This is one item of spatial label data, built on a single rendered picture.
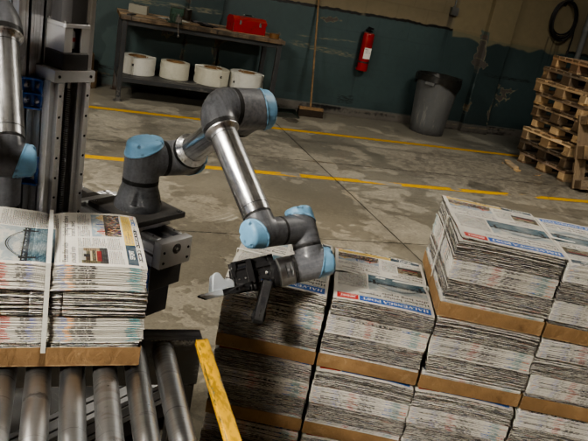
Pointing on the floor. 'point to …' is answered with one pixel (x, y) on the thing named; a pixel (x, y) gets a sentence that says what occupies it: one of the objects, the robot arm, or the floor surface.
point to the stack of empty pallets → (568, 109)
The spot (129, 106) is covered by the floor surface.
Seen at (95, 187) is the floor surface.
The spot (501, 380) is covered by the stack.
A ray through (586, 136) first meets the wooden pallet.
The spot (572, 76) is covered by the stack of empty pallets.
